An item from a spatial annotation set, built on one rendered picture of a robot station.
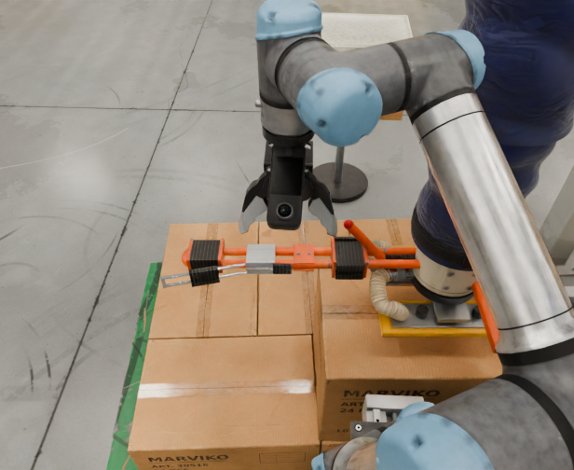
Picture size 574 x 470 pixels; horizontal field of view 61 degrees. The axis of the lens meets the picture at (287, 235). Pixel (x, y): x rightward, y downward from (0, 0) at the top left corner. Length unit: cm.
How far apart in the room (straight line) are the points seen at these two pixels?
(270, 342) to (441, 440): 138
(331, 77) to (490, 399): 34
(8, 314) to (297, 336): 163
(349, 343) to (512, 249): 87
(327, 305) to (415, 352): 27
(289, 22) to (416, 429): 42
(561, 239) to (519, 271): 242
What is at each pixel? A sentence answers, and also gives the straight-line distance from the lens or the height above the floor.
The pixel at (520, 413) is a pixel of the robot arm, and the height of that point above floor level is 166.
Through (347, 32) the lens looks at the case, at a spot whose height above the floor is 102.
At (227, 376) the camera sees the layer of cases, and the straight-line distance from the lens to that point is 176.
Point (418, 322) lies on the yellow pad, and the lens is 126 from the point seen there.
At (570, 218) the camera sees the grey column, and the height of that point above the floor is 37.
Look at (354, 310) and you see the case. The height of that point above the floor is 94.
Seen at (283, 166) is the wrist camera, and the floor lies 168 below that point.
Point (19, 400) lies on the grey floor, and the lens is 260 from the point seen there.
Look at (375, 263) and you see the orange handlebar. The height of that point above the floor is 119.
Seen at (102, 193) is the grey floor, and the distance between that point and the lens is 339.
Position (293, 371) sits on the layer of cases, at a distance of 176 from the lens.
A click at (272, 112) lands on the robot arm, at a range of 63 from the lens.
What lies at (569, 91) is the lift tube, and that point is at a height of 170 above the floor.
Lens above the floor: 209
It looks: 46 degrees down
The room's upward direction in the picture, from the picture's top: straight up
